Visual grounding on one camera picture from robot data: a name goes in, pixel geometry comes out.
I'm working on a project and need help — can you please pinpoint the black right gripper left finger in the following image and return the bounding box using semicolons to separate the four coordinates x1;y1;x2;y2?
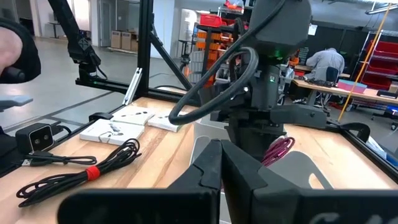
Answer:
57;139;223;224

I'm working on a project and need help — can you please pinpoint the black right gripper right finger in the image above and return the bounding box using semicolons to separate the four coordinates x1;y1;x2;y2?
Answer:
221;139;398;224

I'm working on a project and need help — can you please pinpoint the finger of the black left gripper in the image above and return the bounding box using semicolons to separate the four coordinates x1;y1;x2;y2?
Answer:
256;126;286;163
228;126;257;161

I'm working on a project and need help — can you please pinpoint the maroon braided cable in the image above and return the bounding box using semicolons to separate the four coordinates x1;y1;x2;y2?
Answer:
261;136;296;168

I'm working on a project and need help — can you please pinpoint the black cable with red tie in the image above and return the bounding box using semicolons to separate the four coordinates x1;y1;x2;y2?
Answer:
16;138;142;208

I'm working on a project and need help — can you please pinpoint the white box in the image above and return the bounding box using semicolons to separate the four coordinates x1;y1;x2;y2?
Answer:
110;105;155;126
147;111;187;134

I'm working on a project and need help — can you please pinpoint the white printed booklet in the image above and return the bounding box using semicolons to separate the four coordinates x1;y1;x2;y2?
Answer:
79;118;146;146

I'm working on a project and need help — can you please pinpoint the black wall charger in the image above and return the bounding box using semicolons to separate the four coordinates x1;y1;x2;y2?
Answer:
14;123;55;155

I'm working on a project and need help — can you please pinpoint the grey plastic bin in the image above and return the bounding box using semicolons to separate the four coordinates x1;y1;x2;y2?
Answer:
188;136;334;190

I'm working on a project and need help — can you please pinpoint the black office chair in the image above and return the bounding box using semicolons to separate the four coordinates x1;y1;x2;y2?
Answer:
325;66;340;83

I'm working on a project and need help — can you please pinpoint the person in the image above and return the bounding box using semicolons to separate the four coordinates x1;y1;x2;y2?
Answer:
306;47;345;82

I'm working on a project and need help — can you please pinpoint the pink and blue box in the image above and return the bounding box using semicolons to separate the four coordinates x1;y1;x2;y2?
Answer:
337;78;368;94

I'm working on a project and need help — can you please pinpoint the wooden desk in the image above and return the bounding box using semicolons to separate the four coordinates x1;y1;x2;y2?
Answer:
292;63;398;105

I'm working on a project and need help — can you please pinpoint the shelf with orange bins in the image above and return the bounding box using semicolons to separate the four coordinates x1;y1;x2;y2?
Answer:
195;12;248;85

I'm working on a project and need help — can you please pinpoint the shelf with red bins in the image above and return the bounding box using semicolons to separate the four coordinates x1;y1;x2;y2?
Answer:
357;29;398;91

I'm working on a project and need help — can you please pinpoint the silver angle brace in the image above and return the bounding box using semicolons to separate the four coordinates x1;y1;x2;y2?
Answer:
122;67;143;106

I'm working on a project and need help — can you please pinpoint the cardboard box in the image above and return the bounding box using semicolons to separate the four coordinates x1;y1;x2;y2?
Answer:
111;30;123;50
121;30;133;52

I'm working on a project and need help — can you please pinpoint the person's hand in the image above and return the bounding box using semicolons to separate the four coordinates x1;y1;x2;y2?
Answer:
0;27;23;74

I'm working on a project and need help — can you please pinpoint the yellow hanging cable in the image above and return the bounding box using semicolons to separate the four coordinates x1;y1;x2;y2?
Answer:
337;2;392;122

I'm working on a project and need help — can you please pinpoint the short black USB cable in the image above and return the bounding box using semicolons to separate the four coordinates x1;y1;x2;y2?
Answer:
21;151;98;167

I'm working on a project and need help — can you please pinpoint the black aluminium rig frame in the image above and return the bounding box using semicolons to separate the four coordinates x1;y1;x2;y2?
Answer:
0;0;398;184

